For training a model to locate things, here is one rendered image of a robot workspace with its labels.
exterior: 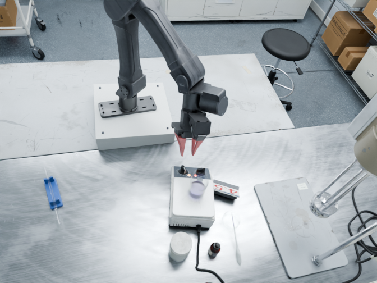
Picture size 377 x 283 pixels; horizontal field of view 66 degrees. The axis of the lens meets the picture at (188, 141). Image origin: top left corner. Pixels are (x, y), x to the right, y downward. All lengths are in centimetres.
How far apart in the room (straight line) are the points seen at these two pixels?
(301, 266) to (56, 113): 97
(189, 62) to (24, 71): 80
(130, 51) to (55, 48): 219
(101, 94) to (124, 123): 17
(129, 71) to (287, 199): 65
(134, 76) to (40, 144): 41
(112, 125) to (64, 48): 206
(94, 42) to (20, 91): 184
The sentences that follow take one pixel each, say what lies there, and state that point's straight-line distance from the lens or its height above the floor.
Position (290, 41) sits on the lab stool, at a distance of 224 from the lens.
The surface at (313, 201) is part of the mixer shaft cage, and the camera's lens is 87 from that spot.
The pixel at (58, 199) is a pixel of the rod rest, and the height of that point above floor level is 94.
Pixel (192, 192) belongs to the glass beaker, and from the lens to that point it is 82.
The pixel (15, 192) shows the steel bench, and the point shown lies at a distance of 103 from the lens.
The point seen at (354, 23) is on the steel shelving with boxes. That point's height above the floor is 43.
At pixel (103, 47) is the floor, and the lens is 299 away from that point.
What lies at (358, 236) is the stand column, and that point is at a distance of 81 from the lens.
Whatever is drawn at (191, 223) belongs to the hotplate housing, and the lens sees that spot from 87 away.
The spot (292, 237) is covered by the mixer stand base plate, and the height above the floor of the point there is 91.
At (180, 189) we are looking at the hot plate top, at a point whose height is 99.
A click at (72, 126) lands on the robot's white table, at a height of 90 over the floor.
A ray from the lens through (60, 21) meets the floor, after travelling 339.
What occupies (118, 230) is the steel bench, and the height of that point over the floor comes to 90.
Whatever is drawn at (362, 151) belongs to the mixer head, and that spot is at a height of 131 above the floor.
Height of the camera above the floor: 175
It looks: 53 degrees down
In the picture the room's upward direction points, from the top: 11 degrees clockwise
